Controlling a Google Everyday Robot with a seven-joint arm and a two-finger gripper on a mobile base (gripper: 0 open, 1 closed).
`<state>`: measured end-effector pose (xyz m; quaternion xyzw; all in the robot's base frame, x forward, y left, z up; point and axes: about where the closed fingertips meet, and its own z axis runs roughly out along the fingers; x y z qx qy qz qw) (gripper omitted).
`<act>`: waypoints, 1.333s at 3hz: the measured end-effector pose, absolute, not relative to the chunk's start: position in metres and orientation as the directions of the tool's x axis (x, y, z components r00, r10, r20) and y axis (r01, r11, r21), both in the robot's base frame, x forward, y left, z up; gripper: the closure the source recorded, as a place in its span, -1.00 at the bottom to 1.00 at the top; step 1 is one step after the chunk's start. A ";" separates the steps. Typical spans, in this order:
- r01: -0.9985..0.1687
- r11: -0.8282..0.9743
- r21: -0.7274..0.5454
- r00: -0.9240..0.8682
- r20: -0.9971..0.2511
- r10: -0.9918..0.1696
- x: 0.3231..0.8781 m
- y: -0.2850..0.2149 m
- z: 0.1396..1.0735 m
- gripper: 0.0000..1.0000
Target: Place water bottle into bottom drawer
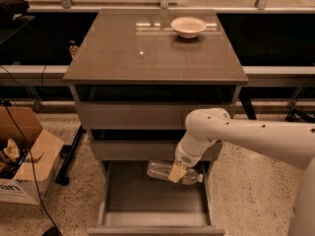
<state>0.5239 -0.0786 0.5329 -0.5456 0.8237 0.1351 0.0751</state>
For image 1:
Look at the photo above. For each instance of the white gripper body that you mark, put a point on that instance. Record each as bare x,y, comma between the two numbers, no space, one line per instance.
182,157

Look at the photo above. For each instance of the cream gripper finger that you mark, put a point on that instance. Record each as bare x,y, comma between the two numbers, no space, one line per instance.
177,172

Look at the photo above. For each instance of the clear plastic water bottle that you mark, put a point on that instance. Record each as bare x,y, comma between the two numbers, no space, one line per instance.
161,169

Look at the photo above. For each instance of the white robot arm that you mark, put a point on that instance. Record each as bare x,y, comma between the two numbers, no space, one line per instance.
292,143

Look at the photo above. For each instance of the grey open bottom drawer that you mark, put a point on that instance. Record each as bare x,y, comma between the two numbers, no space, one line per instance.
135,204

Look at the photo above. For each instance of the grey middle drawer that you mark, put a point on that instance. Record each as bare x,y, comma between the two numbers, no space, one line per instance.
133,151

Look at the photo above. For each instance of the grey drawer cabinet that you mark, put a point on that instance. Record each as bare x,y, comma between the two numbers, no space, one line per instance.
134,55

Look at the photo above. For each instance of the grey top drawer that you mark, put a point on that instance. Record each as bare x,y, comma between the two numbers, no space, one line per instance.
138,116

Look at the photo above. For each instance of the small yellow bottle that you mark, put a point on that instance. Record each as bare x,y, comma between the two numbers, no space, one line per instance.
73,48

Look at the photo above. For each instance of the black office chair base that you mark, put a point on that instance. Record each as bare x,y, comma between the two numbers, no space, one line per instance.
297,113

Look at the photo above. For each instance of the black table leg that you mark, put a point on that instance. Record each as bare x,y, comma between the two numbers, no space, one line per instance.
67,154

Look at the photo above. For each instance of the white bowl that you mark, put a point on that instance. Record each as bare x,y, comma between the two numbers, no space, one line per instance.
188,27

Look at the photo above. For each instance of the open cardboard box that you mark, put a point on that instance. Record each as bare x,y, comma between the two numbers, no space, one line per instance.
33,177

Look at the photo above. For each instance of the crumpled snack bag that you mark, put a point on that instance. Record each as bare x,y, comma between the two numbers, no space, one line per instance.
11,158

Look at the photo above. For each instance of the black bag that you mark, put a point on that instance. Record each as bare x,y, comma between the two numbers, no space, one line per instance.
12,9

